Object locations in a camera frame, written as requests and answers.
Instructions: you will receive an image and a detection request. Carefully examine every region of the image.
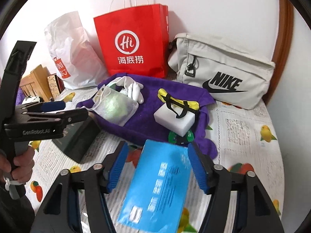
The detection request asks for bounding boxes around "green wet wipes pack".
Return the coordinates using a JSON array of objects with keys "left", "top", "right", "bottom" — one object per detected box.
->
[{"left": 98, "top": 94, "right": 132, "bottom": 119}]

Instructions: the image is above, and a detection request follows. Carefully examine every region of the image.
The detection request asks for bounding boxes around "red Haidilao paper bag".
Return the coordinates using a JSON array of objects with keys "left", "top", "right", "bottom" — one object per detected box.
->
[{"left": 94, "top": 4, "right": 169, "bottom": 78}]

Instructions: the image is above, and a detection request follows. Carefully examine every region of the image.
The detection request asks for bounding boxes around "purple towel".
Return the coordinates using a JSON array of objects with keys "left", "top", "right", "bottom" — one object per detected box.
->
[{"left": 77, "top": 73, "right": 217, "bottom": 159}]

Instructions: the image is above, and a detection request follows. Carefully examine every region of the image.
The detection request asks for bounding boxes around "yellow black pouch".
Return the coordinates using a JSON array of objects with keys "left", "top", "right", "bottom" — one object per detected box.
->
[{"left": 158, "top": 88, "right": 200, "bottom": 119}]

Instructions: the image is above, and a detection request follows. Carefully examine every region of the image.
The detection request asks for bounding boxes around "white Miniso plastic bag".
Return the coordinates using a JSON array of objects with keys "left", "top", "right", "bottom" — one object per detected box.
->
[{"left": 45, "top": 12, "right": 108, "bottom": 90}]

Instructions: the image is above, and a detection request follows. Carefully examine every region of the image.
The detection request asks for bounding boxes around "dark green tea tin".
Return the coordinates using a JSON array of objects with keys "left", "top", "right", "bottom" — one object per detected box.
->
[{"left": 52, "top": 116, "right": 101, "bottom": 163}]

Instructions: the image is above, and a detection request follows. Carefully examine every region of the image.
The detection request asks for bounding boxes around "green fruit snack packet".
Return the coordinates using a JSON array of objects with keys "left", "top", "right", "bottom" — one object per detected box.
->
[{"left": 168, "top": 129, "right": 195, "bottom": 145}]

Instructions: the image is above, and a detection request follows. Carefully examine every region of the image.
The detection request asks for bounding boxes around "brown wooden door frame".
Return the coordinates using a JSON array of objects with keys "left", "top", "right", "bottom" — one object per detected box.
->
[{"left": 263, "top": 0, "right": 294, "bottom": 105}]

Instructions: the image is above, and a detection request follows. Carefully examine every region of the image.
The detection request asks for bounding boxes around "patterned brown box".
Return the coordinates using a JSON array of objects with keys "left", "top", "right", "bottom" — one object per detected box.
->
[{"left": 47, "top": 74, "right": 65, "bottom": 100}]

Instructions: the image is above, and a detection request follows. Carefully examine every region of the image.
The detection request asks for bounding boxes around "white sponge block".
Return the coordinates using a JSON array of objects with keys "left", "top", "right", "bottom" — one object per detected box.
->
[{"left": 153, "top": 104, "right": 195, "bottom": 136}]

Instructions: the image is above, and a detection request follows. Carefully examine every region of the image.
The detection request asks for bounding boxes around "clear bubble wrap bag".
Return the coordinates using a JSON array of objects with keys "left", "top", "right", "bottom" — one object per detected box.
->
[{"left": 91, "top": 86, "right": 139, "bottom": 126}]

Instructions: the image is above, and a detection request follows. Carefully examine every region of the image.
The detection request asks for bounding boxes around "blue tissue pack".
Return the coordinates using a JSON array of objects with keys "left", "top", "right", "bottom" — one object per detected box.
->
[{"left": 118, "top": 140, "right": 191, "bottom": 232}]

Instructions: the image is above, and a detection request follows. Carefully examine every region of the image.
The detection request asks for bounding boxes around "beige Nike waist bag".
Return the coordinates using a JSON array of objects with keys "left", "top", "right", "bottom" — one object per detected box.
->
[{"left": 168, "top": 33, "right": 275, "bottom": 110}]

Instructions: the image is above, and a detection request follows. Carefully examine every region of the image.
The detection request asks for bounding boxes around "fruit pattern sachet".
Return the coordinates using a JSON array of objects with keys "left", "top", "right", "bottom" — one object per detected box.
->
[{"left": 93, "top": 85, "right": 107, "bottom": 104}]

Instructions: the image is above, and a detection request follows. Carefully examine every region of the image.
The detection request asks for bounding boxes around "person's left hand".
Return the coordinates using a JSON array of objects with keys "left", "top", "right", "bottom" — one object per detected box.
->
[{"left": 0, "top": 146, "right": 35, "bottom": 183}]

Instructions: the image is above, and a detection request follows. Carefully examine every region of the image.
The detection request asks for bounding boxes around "fruit print tablecloth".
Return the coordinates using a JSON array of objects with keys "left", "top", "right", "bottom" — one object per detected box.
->
[{"left": 32, "top": 101, "right": 285, "bottom": 232}]

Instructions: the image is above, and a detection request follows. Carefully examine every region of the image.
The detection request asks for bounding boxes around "wooden chair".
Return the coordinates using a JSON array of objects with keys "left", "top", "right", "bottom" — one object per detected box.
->
[{"left": 19, "top": 65, "right": 53, "bottom": 102}]

